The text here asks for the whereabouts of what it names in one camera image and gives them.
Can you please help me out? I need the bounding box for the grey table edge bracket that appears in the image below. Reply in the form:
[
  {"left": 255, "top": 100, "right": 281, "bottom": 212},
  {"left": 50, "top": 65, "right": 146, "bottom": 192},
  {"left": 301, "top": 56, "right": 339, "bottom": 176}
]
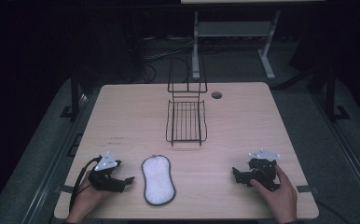
[
  {"left": 296, "top": 184, "right": 319, "bottom": 194},
  {"left": 54, "top": 185, "right": 76, "bottom": 195}
]

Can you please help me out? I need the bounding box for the white metal stand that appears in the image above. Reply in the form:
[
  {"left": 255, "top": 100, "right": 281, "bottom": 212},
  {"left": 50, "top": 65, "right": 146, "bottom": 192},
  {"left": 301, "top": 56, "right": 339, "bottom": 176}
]
[{"left": 190, "top": 8, "right": 283, "bottom": 81}]

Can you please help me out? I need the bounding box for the black wire rack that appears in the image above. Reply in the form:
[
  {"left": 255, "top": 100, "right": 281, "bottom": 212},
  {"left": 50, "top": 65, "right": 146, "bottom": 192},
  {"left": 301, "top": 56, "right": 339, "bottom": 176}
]
[{"left": 165, "top": 50, "right": 209, "bottom": 147}]

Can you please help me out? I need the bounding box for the bundle of floor cables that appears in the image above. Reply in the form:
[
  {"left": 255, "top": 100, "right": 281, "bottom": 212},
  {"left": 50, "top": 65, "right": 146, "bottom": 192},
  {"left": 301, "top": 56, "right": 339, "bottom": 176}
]
[{"left": 142, "top": 36, "right": 199, "bottom": 84}]

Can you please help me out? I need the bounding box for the person's right hand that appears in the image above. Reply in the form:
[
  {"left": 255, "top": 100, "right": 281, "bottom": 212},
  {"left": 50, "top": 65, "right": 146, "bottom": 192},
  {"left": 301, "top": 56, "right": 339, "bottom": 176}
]
[{"left": 250, "top": 163, "right": 298, "bottom": 224}]

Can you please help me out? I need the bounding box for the person's left hand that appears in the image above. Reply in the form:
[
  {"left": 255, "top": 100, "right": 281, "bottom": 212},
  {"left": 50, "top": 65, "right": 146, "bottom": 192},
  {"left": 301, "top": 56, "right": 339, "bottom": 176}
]
[{"left": 65, "top": 170, "right": 116, "bottom": 224}]

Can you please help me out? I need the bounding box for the metal floor rail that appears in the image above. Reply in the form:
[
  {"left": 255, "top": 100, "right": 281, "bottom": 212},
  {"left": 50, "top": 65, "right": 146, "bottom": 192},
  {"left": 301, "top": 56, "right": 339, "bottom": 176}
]
[
  {"left": 312, "top": 91, "right": 360, "bottom": 216},
  {"left": 21, "top": 92, "right": 99, "bottom": 224}
]

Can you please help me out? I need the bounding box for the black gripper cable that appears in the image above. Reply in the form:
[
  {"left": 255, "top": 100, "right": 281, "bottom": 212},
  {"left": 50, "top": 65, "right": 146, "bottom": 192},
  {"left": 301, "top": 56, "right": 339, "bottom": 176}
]
[{"left": 68, "top": 156, "right": 103, "bottom": 215}]

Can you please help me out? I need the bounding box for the black metal stand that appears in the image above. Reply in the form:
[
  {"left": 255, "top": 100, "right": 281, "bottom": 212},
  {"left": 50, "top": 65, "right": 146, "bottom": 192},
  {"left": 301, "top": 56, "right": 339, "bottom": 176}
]
[
  {"left": 323, "top": 65, "right": 351, "bottom": 121},
  {"left": 60, "top": 70, "right": 90, "bottom": 121}
]

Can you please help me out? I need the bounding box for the black floor cable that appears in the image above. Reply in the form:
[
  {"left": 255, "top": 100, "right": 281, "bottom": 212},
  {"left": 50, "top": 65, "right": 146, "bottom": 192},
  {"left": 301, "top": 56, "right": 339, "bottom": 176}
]
[{"left": 315, "top": 199, "right": 353, "bottom": 224}]

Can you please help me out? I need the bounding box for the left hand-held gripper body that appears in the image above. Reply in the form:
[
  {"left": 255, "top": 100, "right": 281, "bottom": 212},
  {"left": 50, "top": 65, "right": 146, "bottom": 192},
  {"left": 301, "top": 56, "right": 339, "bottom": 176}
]
[{"left": 88, "top": 151, "right": 124, "bottom": 193}]

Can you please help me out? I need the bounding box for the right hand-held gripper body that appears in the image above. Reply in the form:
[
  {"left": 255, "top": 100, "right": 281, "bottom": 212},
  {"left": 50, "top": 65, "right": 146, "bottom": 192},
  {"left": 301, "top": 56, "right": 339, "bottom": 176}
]
[{"left": 246, "top": 148, "right": 282, "bottom": 192}]

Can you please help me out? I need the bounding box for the white cleaning pad grey edge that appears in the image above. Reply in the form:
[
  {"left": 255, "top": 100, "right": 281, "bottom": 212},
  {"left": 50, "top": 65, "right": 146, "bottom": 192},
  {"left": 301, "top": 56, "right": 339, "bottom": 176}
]
[{"left": 140, "top": 154, "right": 177, "bottom": 207}]

